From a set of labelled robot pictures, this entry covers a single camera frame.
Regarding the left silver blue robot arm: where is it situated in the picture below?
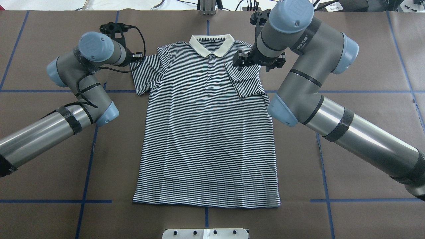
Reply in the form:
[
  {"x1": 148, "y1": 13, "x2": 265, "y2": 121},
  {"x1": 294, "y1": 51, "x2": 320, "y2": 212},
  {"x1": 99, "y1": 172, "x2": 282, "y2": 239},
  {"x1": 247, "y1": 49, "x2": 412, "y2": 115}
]
[{"x1": 1, "y1": 32, "x2": 145, "y2": 177}]

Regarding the black device with label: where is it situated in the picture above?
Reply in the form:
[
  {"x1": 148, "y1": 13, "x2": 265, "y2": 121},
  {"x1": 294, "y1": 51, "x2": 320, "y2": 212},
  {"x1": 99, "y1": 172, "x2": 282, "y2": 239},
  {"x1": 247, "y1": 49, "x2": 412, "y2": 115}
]
[{"x1": 312, "y1": 0, "x2": 390, "y2": 12}]

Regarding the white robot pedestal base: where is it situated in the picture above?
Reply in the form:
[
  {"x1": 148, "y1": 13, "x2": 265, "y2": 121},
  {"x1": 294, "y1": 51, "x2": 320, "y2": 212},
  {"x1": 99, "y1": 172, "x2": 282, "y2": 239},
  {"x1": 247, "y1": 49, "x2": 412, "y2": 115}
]
[{"x1": 162, "y1": 228, "x2": 250, "y2": 239}]

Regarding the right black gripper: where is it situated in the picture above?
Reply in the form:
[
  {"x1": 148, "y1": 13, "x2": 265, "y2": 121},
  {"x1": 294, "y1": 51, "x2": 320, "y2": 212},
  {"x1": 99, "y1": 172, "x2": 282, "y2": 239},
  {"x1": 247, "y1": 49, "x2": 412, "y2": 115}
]
[{"x1": 232, "y1": 50, "x2": 286, "y2": 72}]

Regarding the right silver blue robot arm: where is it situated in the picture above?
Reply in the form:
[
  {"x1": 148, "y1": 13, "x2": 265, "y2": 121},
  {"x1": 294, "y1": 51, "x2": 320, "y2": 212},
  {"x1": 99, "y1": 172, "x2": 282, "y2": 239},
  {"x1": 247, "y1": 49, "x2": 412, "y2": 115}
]
[{"x1": 233, "y1": 0, "x2": 424, "y2": 200}]

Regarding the navy white striped polo shirt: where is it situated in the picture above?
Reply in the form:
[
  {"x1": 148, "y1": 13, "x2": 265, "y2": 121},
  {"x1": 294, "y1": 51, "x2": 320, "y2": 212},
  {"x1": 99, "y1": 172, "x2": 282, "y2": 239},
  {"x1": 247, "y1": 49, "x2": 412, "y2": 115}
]
[{"x1": 130, "y1": 34, "x2": 281, "y2": 208}]

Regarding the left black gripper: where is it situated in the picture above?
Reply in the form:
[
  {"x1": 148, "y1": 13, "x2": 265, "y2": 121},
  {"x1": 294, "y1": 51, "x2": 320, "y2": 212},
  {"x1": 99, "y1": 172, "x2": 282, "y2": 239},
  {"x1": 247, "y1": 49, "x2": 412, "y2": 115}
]
[{"x1": 126, "y1": 50, "x2": 144, "y2": 64}]

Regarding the wrist black camera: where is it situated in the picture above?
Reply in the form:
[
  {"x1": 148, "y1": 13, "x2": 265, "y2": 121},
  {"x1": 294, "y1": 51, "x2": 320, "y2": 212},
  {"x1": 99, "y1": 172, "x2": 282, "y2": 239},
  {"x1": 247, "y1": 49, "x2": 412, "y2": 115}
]
[
  {"x1": 100, "y1": 22, "x2": 129, "y2": 47},
  {"x1": 249, "y1": 9, "x2": 271, "y2": 39}
]

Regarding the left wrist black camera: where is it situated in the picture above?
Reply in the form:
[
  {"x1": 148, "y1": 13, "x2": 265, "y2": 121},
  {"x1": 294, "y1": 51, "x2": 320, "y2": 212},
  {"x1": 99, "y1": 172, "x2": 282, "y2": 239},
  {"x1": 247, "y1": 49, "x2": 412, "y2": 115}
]
[{"x1": 100, "y1": 22, "x2": 129, "y2": 47}]

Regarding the aluminium frame post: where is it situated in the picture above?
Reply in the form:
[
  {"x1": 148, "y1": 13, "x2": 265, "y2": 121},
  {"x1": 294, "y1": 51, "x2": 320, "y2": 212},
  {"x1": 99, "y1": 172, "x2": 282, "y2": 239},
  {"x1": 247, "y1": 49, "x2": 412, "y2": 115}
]
[{"x1": 197, "y1": 0, "x2": 216, "y2": 16}]

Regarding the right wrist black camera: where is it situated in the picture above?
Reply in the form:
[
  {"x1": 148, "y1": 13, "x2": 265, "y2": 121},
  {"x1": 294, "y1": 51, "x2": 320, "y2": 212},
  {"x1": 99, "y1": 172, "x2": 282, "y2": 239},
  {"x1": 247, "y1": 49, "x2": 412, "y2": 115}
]
[{"x1": 249, "y1": 9, "x2": 271, "y2": 39}]

